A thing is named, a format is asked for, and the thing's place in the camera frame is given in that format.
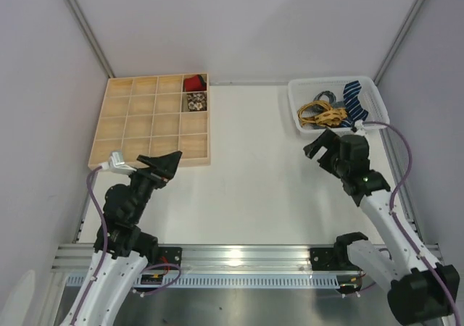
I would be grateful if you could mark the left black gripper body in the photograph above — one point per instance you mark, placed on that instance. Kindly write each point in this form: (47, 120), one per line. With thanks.
(153, 174)

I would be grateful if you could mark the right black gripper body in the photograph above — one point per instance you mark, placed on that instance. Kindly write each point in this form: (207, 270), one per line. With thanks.
(327, 153)

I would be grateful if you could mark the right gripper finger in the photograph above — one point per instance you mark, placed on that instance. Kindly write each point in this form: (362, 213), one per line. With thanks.
(327, 140)
(313, 148)

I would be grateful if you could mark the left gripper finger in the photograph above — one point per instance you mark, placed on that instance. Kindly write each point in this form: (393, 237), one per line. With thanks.
(153, 163)
(167, 165)

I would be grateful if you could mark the yellow patterned tie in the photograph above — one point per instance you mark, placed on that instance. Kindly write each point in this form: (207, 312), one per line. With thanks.
(322, 114)

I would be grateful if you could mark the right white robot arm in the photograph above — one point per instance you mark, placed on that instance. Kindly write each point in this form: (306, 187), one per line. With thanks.
(418, 286)

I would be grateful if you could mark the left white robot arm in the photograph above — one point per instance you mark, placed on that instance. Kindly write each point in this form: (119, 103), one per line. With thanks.
(122, 252)

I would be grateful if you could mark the grey paisley tie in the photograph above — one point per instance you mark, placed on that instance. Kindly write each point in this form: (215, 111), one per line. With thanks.
(331, 98)

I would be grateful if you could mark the blue striped tie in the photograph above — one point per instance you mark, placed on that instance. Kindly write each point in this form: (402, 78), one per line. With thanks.
(352, 104)

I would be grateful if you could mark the wooden compartment tray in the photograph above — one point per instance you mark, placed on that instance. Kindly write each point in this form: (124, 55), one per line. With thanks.
(148, 115)

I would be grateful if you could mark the white plastic basket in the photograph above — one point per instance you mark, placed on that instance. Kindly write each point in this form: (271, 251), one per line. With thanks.
(303, 91)

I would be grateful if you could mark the rolled floral tie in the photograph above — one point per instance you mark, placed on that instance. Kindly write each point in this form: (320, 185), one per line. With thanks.
(196, 101)

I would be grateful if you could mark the rolled red tie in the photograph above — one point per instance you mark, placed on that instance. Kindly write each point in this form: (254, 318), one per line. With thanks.
(194, 83)

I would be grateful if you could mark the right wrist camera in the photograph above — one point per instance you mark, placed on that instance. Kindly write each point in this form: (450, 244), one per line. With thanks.
(358, 128)

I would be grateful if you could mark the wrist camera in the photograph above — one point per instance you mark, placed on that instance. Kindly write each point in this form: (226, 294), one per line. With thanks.
(116, 164)
(358, 128)

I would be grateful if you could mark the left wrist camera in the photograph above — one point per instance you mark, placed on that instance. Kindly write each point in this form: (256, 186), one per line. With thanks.
(116, 164)

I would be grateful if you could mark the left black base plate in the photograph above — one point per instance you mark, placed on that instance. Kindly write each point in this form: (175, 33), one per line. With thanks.
(165, 254)

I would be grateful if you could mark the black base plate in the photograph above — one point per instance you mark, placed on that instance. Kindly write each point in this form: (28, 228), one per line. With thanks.
(330, 259)
(165, 254)

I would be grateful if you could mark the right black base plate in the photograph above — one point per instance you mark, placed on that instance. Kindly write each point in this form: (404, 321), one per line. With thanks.
(330, 259)

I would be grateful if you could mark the white slotted cable duct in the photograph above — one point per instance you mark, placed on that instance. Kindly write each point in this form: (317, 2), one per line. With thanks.
(229, 281)

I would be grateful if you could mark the aluminium mounting rail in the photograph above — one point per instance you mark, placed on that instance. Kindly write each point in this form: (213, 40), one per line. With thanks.
(207, 259)

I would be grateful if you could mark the right aluminium frame post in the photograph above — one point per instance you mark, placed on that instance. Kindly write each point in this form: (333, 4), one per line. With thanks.
(399, 38)

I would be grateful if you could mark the aluminium frame post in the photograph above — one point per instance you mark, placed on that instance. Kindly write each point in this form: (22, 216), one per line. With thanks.
(88, 34)
(399, 38)

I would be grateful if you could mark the left aluminium frame post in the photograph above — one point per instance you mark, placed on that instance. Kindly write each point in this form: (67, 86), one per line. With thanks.
(88, 34)

